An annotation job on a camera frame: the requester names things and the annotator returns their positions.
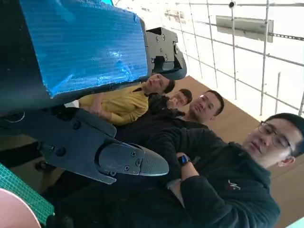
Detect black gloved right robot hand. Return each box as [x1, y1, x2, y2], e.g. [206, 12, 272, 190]
[46, 214, 74, 228]

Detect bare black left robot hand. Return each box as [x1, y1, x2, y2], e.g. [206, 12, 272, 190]
[0, 0, 188, 185]

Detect pink bowl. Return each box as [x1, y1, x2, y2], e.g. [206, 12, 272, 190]
[0, 188, 41, 228]

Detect green cutting mat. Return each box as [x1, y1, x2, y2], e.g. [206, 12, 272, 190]
[0, 162, 56, 226]

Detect person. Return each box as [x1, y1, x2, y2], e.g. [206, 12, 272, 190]
[166, 88, 193, 111]
[78, 73, 176, 126]
[116, 89, 225, 148]
[47, 113, 304, 228]

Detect black smartwatch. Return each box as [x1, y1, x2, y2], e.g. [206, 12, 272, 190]
[177, 153, 191, 167]

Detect eyeglasses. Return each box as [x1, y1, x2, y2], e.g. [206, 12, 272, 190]
[257, 120, 293, 155]

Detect white pipe grid frame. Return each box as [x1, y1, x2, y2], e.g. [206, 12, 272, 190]
[142, 0, 304, 117]

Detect grey metal wall tray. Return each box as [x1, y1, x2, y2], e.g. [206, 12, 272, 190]
[215, 15, 274, 43]

